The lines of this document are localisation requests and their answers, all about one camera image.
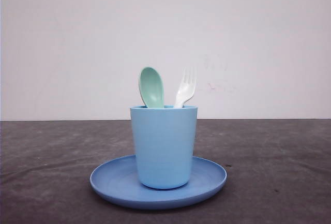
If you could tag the mint green plastic spoon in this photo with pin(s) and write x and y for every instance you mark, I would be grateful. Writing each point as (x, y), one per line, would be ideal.
(151, 88)

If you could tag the white plastic fork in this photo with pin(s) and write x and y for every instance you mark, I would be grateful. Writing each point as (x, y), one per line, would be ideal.
(187, 87)

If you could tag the light blue plastic cup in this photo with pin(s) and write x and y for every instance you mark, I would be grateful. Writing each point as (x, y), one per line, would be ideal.
(164, 143)

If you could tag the blue plastic plate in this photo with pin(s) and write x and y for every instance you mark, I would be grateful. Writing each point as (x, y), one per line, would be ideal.
(116, 181)

